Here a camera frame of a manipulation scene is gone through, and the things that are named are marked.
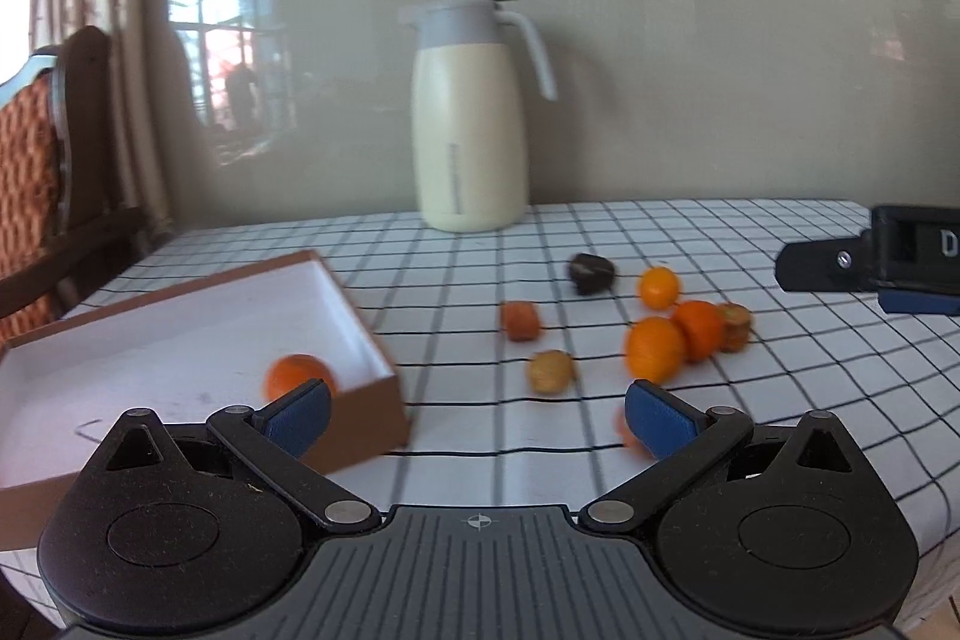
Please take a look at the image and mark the dark brown round fruit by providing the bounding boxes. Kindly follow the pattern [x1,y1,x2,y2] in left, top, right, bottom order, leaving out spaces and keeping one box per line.
[568,253,616,295]

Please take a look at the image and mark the brown cardboard box white inside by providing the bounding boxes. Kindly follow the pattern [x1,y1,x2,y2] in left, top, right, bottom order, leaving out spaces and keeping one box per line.
[0,250,412,551]

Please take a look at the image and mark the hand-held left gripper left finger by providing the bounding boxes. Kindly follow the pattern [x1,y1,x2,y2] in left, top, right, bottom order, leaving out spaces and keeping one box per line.
[79,377,378,533]

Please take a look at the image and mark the cream thermos jug grey lid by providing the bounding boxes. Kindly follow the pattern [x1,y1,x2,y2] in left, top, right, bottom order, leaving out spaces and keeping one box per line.
[396,0,558,233]

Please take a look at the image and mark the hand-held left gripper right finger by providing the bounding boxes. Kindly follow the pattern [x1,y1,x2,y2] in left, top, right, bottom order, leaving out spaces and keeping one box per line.
[581,379,875,533]

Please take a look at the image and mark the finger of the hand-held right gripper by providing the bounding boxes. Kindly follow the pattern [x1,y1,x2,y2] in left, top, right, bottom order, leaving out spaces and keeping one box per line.
[775,239,877,293]
[877,290,960,316]

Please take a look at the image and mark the yellow-brown round pastry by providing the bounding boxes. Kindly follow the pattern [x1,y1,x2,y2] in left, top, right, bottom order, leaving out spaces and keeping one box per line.
[529,350,577,395]

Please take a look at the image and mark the beige patterned curtain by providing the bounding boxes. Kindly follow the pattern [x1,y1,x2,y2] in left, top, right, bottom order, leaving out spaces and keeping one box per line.
[30,0,179,236]

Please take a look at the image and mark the wooden sofa with orange cushions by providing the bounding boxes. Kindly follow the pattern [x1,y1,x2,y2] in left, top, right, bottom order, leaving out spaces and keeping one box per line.
[0,25,151,345]

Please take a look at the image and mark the round orange-brown pastry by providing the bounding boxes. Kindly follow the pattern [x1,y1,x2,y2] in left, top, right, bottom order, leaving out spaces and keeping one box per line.
[501,300,542,342]

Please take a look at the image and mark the brown walnut-like pastry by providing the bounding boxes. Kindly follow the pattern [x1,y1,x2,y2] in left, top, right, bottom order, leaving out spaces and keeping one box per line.
[718,302,753,354]

